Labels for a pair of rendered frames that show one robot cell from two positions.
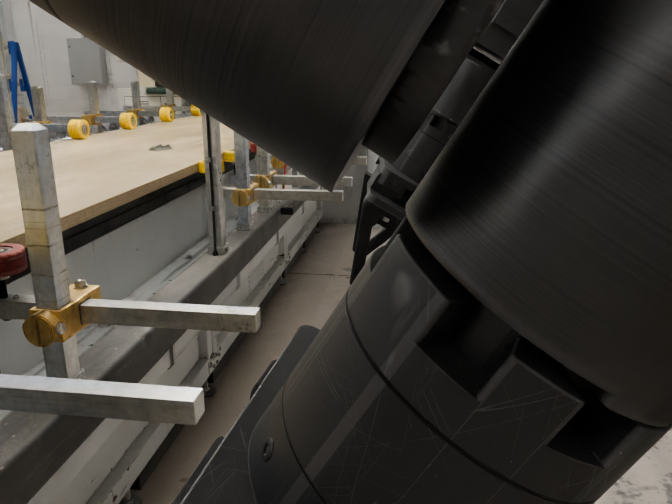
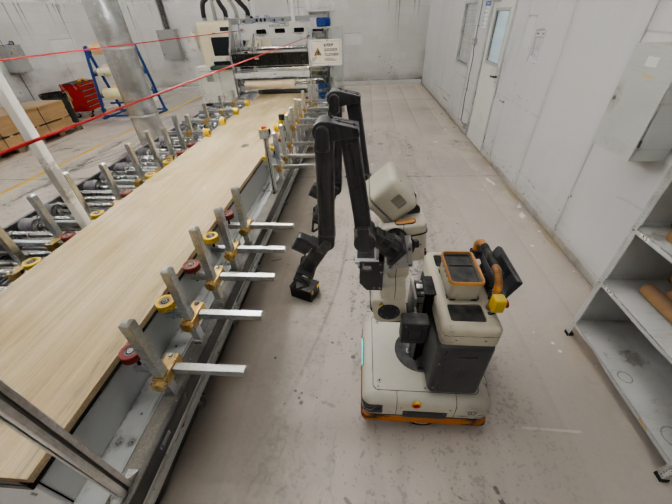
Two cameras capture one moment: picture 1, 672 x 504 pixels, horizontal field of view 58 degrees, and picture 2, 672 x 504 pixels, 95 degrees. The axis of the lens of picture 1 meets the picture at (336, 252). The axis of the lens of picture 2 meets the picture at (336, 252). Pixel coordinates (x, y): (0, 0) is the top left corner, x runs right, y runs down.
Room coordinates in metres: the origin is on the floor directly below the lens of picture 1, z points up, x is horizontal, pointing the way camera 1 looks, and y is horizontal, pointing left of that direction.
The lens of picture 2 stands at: (-0.82, -0.09, 1.85)
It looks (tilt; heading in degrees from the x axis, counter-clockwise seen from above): 37 degrees down; 358
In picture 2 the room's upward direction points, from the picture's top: 3 degrees counter-clockwise
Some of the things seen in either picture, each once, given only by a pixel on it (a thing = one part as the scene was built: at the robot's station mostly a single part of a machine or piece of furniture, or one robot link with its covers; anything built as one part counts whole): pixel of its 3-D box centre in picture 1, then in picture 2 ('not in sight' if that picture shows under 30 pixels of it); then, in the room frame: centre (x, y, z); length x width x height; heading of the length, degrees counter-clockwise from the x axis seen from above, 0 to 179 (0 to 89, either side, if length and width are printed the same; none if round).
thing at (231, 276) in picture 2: not in sight; (233, 276); (0.38, 0.40, 0.83); 0.43 x 0.03 x 0.04; 82
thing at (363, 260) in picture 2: not in sight; (373, 253); (0.28, -0.29, 0.99); 0.28 x 0.16 x 0.22; 172
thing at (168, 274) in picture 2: not in sight; (186, 311); (0.11, 0.53, 0.89); 0.04 x 0.04 x 0.48; 82
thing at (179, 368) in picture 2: not in sight; (190, 368); (-0.11, 0.47, 0.80); 0.43 x 0.03 x 0.04; 82
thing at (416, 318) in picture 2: not in sight; (396, 311); (0.20, -0.41, 0.68); 0.28 x 0.27 x 0.25; 172
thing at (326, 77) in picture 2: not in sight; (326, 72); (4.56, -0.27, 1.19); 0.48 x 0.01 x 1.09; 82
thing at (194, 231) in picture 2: not in sight; (208, 269); (0.35, 0.49, 0.91); 0.04 x 0.04 x 0.48; 82
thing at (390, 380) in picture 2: not in sight; (416, 362); (0.24, -0.58, 0.16); 0.67 x 0.64 x 0.25; 82
